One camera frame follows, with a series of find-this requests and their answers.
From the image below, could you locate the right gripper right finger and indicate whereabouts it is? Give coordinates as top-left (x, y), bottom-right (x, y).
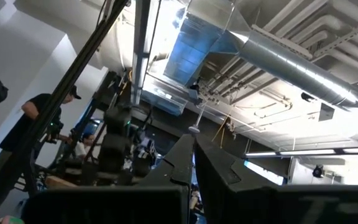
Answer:
top-left (195, 133), bottom-right (358, 224)

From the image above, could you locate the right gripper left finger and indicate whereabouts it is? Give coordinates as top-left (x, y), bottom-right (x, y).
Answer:
top-left (21, 133), bottom-right (196, 224)

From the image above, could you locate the white sprinkler on rod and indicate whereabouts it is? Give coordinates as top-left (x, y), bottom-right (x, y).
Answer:
top-left (187, 104), bottom-right (206, 135)

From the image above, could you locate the LED light bar beam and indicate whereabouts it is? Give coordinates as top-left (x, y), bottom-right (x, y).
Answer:
top-left (244, 147), bottom-right (358, 157)

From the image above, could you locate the person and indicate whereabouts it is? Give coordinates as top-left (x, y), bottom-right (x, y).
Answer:
top-left (73, 132), bottom-right (96, 160)
top-left (0, 85), bottom-right (82, 156)

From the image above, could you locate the black junction box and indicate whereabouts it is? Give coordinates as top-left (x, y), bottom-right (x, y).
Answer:
top-left (318, 102), bottom-right (336, 123)

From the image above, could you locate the long fluorescent light fixture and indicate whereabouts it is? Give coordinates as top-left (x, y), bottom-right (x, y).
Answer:
top-left (131, 0), bottom-right (155, 106)

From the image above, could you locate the black dome camera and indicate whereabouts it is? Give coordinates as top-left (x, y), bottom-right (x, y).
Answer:
top-left (311, 164), bottom-right (325, 179)

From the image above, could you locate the small black camera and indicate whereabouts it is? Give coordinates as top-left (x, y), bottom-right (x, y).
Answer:
top-left (300, 91), bottom-right (316, 103)

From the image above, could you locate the silver spiral air duct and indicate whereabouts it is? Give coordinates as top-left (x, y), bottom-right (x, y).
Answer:
top-left (237, 29), bottom-right (358, 107)

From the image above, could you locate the rectangular sheet metal duct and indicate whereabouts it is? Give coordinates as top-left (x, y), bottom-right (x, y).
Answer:
top-left (163, 9), bottom-right (239, 88)

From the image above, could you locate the black frame strut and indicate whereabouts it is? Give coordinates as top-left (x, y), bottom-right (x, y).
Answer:
top-left (0, 0), bottom-right (130, 218)

